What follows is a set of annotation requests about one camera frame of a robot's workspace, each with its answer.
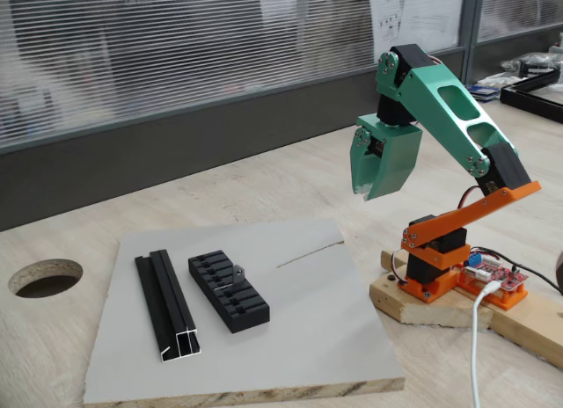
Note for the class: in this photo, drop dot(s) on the small metal bracket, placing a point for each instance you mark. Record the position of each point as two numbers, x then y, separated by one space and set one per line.
237 276

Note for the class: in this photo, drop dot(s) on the black slotted holder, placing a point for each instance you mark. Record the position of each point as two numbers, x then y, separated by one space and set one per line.
246 313

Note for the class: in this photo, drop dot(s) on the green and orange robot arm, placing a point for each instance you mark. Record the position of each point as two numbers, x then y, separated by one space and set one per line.
440 100

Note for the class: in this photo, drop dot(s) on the stack of blue cards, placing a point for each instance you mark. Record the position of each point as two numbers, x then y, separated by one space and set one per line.
481 92

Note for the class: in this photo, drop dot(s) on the printed paper on window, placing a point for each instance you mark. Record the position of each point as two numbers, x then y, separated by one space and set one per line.
418 21

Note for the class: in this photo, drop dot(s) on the white paper sheets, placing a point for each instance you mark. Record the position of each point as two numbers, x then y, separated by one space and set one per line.
497 79

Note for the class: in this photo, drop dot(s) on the wooden block with screw holes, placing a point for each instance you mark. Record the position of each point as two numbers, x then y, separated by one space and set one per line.
385 296

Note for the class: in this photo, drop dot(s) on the red controller board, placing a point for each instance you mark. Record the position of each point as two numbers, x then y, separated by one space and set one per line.
506 276

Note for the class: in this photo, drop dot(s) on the clear plastic bag of parts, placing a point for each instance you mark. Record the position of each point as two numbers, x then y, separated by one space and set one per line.
534 60

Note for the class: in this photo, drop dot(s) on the grey plywood board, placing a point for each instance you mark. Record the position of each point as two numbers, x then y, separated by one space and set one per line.
316 337

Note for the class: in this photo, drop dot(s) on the dark round object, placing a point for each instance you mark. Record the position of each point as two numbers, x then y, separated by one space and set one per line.
560 271

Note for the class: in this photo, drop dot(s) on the long wooden beam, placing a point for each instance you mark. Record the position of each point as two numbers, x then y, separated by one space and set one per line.
528 326

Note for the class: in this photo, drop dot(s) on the black aluminium profile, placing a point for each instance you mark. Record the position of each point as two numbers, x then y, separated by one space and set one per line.
165 302

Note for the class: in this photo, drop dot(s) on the black rectangular frame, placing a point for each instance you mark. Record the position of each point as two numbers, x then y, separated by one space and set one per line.
528 101

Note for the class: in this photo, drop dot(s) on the orange controller board mount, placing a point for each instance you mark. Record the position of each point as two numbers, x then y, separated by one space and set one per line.
506 299

